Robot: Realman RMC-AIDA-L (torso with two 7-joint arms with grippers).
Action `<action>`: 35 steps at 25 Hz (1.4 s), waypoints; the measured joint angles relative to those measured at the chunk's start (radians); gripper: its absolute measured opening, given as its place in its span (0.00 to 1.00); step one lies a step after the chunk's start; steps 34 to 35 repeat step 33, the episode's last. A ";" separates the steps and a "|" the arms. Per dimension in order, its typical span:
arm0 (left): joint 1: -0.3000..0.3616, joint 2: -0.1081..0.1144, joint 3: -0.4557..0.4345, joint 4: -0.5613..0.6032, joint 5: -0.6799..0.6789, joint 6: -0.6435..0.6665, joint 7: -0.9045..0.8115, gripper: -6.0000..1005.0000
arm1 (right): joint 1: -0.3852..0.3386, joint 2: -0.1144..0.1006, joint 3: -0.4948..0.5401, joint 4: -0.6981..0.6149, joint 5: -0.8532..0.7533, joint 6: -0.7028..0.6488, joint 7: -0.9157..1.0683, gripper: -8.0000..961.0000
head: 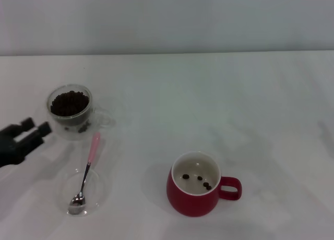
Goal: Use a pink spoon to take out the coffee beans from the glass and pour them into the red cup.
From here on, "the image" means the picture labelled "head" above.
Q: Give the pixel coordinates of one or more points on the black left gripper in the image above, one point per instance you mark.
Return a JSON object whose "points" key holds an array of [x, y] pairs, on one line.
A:
{"points": [[10, 152]]}

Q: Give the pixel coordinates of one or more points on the coffee beans heap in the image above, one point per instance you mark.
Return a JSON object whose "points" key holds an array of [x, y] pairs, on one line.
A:
{"points": [[69, 103]]}

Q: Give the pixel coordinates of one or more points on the double-walled glass cup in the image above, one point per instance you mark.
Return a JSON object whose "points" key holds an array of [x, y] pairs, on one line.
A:
{"points": [[99, 117]]}

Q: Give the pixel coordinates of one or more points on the dark coffee bean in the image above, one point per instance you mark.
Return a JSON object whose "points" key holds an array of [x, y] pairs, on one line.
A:
{"points": [[185, 176], [209, 187], [200, 178], [206, 184]]}

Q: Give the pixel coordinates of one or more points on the red ceramic mug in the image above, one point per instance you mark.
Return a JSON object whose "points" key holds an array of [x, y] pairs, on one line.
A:
{"points": [[190, 202]]}

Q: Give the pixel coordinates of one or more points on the clear glass saucer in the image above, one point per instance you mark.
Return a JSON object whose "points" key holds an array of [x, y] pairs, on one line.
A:
{"points": [[99, 195]]}

